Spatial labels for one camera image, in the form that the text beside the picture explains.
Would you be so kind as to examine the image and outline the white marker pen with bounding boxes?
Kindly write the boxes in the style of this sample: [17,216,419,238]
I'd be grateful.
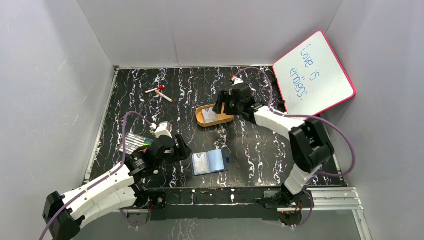
[155,90,174,103]

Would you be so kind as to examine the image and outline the navy blue card holder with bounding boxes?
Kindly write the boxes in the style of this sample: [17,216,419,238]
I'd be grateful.
[191,149,230,176]

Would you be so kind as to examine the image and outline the purple cable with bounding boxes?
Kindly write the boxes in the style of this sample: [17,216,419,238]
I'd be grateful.
[39,111,158,240]
[230,67,357,228]

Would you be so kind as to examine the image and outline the pink framed whiteboard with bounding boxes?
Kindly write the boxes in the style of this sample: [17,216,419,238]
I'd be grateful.
[272,30,356,116]

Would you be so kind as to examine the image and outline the orange oval tray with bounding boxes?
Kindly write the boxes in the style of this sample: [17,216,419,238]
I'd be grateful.
[195,104,234,128]

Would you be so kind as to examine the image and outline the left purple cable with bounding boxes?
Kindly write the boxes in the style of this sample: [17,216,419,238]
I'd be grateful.
[39,111,158,240]

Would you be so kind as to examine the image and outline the colourful marker pen set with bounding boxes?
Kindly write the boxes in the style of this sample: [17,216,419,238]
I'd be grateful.
[124,132,154,155]

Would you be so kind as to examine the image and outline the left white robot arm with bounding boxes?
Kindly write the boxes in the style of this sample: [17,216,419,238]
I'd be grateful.
[40,134,192,240]

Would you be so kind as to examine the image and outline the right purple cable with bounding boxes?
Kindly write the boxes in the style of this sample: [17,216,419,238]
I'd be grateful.
[230,67,357,228]

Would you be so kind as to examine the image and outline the grey credit card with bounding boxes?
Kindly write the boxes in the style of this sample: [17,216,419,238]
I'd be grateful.
[192,152,210,176]
[201,107,217,124]

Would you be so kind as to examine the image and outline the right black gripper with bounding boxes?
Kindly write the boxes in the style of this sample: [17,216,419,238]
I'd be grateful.
[212,90,243,116]

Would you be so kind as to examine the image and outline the red capped marker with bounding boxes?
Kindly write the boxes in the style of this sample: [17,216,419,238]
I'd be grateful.
[145,85,165,94]

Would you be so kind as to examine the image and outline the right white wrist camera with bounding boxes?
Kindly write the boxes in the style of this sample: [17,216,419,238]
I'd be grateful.
[230,76,245,87]

